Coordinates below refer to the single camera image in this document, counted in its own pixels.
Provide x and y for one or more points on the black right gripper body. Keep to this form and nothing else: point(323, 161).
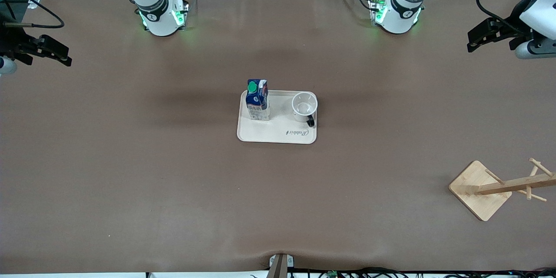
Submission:
point(9, 42)

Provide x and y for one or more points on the cream rectangular plastic tray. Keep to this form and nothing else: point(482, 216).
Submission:
point(278, 132)

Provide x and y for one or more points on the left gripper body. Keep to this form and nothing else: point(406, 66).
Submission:
point(511, 31)

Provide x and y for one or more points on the metal camera mount clamp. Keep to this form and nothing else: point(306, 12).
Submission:
point(280, 267)

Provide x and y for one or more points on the brown table mat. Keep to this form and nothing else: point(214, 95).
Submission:
point(173, 182)

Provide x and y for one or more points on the blue milk carton green cap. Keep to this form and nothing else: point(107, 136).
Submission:
point(258, 104)

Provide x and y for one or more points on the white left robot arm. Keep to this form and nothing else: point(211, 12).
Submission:
point(397, 19)

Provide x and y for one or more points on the wooden cup hanging rack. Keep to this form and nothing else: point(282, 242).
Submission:
point(478, 200)

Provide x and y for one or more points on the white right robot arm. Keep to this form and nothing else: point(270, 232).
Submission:
point(158, 21)

